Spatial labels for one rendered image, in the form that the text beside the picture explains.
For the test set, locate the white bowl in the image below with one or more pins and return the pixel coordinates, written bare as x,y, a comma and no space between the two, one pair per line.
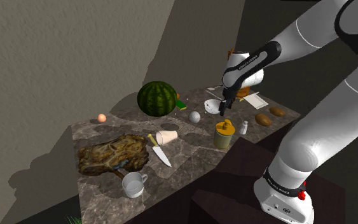
211,106

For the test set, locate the brown potato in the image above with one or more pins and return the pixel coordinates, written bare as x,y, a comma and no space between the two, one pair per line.
277,111
263,119

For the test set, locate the green plant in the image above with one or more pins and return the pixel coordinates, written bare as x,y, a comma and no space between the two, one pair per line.
73,220

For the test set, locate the white flat paper sheet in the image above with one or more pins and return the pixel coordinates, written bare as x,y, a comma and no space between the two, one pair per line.
256,100

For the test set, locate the orange brown container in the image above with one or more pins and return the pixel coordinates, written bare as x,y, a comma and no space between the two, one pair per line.
243,92

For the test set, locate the white mug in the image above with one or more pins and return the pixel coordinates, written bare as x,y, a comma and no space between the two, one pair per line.
132,185

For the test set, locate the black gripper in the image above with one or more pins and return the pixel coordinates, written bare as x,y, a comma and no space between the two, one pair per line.
225,103

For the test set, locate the pale brown egg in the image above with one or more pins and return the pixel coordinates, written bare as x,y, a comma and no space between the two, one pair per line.
101,118

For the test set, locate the grey ball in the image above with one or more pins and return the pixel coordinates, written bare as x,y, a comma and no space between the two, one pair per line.
194,117

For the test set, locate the cream paper cup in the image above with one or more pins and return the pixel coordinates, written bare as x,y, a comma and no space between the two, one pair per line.
167,136

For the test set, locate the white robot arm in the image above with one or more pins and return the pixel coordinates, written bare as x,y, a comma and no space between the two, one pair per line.
318,130

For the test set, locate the silver spoon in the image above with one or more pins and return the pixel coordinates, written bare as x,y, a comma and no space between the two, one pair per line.
213,94

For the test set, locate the white salt shaker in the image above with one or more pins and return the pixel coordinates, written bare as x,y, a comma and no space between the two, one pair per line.
243,127

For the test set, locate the yellow lidded green jar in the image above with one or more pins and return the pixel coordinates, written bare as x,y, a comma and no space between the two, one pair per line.
223,135

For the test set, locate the green striped watermelon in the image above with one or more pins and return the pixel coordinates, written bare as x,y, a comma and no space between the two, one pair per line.
157,98

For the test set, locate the dark robot stand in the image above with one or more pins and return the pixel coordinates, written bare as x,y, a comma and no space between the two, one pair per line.
228,192

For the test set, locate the green yellow sponge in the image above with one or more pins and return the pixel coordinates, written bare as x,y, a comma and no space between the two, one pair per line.
181,104

